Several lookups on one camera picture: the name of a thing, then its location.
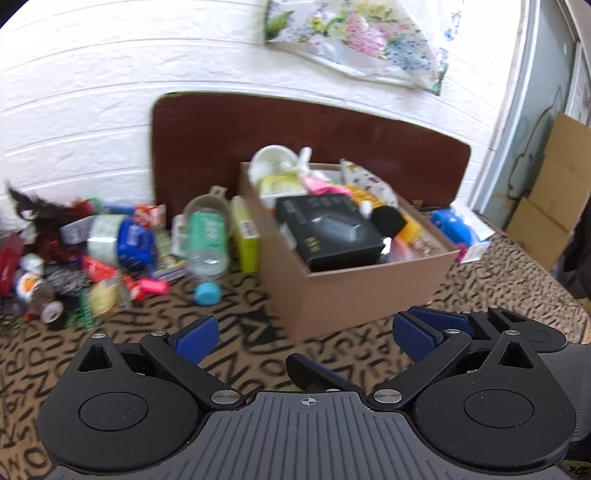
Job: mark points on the pink soft item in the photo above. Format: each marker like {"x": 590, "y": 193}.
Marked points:
{"x": 325, "y": 187}

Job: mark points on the plastic bottle with blue cap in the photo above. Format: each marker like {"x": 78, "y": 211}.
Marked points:
{"x": 207, "y": 249}

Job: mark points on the white cup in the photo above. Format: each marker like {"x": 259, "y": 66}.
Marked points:
{"x": 272, "y": 164}

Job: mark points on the black feather duster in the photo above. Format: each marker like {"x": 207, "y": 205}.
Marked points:
{"x": 41, "y": 210}

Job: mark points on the pale green soap bar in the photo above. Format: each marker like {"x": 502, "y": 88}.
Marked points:
{"x": 162, "y": 244}

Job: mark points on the green box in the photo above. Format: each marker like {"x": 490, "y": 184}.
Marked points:
{"x": 244, "y": 235}

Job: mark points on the red snack packet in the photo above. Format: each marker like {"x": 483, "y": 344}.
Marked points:
{"x": 98, "y": 267}

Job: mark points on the clear plastic tub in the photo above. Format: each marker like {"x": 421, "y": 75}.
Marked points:
{"x": 76, "y": 230}

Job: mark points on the dark cloth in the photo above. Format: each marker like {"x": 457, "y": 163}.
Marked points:
{"x": 575, "y": 263}

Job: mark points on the patterned white pouch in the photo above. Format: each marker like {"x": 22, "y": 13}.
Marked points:
{"x": 371, "y": 182}

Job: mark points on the bunch of keys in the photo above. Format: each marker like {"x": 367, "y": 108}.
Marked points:
{"x": 16, "y": 322}

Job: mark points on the pink highlighter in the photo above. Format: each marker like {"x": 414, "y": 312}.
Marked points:
{"x": 153, "y": 286}

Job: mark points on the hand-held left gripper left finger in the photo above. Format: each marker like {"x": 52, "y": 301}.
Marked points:
{"x": 196, "y": 339}

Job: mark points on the clear plastic measuring cup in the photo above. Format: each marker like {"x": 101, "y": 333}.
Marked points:
{"x": 207, "y": 198}

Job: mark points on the yellow plastic item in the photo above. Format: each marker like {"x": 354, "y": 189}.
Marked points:
{"x": 408, "y": 233}

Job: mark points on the small white figure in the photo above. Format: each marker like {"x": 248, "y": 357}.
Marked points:
{"x": 304, "y": 159}

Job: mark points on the colourful flat packet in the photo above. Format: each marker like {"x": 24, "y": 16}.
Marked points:
{"x": 171, "y": 271}

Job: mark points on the letter print blanket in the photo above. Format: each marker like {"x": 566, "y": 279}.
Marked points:
{"x": 249, "y": 323}

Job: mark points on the pale green packet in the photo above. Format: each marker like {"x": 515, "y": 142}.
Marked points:
{"x": 281, "y": 184}

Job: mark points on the red box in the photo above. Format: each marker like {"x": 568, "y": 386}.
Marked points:
{"x": 9, "y": 265}

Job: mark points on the folded cardboard boxes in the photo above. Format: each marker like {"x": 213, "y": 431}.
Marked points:
{"x": 554, "y": 184}

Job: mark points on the glass jar with orange label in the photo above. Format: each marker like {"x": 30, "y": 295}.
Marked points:
{"x": 32, "y": 290}

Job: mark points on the blue plastic item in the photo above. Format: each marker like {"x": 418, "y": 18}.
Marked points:
{"x": 450, "y": 226}

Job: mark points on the red and white packet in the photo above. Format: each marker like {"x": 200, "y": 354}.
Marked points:
{"x": 150, "y": 214}

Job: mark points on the green edged packet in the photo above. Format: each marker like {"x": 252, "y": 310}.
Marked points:
{"x": 105, "y": 300}

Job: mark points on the black box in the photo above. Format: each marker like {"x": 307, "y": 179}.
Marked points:
{"x": 328, "y": 235}

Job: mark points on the black sponge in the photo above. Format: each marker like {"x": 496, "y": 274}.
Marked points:
{"x": 388, "y": 221}

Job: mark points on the steel wool scrubber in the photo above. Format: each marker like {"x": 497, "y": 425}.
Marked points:
{"x": 67, "y": 281}

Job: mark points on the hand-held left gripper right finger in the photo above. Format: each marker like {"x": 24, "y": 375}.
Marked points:
{"x": 415, "y": 339}

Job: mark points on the blue plastic container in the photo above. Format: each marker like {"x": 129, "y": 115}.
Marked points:
{"x": 136, "y": 244}

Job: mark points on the floral cloth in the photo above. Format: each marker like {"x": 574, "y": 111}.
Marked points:
{"x": 364, "y": 37}

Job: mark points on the dark brown headboard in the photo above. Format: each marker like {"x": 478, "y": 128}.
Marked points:
{"x": 207, "y": 138}

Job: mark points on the brown cardboard box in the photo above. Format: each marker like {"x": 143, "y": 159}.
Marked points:
{"x": 351, "y": 295}

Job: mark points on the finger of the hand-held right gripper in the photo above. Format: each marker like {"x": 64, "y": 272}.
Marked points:
{"x": 443, "y": 321}
{"x": 318, "y": 376}

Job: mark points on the white tissue packet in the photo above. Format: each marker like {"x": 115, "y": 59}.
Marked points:
{"x": 475, "y": 230}

